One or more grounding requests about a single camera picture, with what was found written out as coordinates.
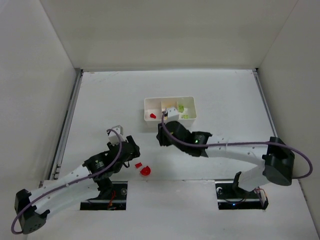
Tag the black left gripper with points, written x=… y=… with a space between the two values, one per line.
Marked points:
x=132 y=146

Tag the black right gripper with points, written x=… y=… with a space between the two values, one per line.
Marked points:
x=161 y=135

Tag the light green lego block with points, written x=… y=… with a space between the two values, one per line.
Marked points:
x=180 y=108

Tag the red sloped lego piece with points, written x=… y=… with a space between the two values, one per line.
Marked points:
x=152 y=116

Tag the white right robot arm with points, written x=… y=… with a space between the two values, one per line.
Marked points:
x=273 y=162

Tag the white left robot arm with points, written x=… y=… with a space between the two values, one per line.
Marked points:
x=88 y=181

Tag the red curved lego piece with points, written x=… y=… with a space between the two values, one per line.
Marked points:
x=138 y=165

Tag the red arch lego piece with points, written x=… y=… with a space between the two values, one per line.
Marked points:
x=146 y=171

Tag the white three-compartment container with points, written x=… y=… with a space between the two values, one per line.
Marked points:
x=156 y=105

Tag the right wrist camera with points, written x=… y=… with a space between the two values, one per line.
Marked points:
x=171 y=114

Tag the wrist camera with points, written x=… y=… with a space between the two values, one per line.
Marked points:
x=115 y=135
x=171 y=114

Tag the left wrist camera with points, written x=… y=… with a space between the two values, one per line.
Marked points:
x=115 y=135

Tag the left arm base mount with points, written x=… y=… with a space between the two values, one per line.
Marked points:
x=112 y=197

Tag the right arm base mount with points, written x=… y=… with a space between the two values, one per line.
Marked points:
x=231 y=197

